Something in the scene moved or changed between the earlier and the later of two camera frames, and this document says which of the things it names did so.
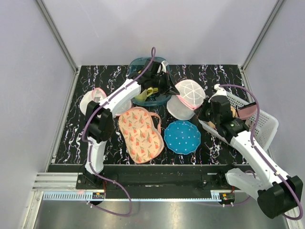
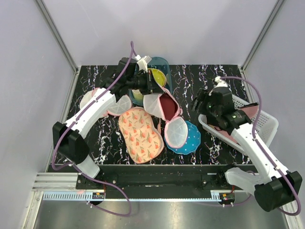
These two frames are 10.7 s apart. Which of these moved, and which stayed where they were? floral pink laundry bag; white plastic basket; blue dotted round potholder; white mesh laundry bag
Moved: white mesh laundry bag
Stayed: blue dotted round potholder; white plastic basket; floral pink laundry bag
